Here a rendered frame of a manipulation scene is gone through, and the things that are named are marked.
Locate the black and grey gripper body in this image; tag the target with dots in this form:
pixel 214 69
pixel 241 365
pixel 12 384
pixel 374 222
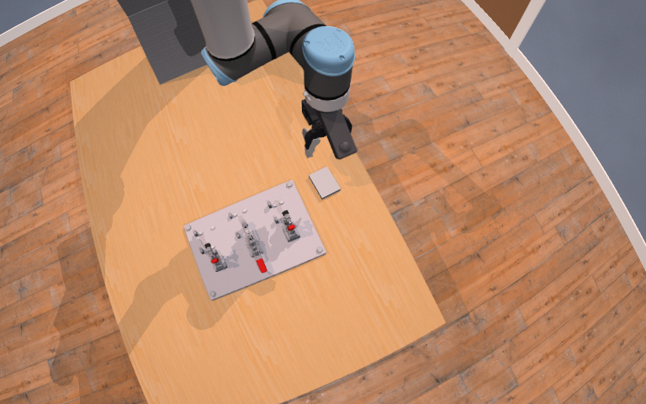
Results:
pixel 307 111

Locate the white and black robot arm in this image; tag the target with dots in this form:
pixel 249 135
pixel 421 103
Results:
pixel 236 47

